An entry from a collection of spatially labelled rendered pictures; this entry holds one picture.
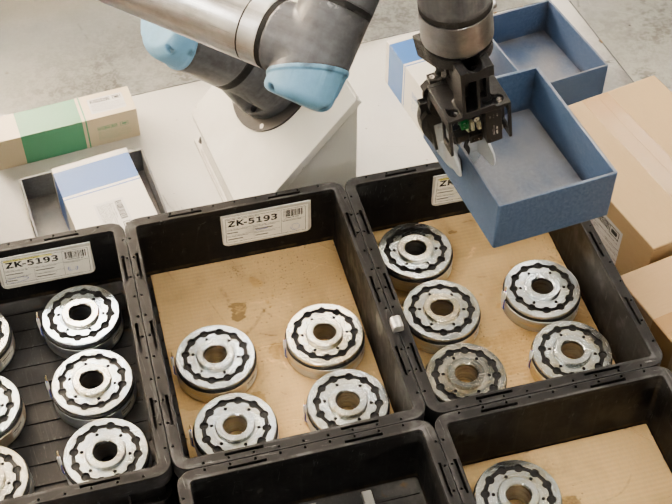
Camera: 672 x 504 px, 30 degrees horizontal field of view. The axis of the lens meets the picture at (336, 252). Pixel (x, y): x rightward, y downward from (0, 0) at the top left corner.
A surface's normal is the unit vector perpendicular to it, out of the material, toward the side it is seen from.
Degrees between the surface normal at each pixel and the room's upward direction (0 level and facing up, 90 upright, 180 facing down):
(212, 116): 47
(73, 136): 90
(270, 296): 0
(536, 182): 0
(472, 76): 90
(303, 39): 41
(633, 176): 0
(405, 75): 90
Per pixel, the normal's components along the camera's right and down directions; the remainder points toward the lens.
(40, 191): 0.35, 0.70
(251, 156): -0.68, -0.25
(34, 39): 0.00, -0.66
